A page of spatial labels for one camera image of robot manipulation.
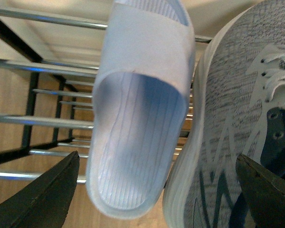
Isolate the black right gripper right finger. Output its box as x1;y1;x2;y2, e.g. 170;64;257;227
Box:
236;154;285;228

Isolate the grey knit sneaker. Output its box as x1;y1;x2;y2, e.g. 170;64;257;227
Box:
163;0;285;228

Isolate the light blue slide sandal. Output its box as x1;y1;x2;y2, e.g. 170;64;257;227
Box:
86;0;195;219

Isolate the black metal shoe rack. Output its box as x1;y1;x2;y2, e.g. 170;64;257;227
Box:
0;6;213;186

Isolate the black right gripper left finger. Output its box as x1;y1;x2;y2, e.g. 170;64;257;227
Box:
0;151;80;228

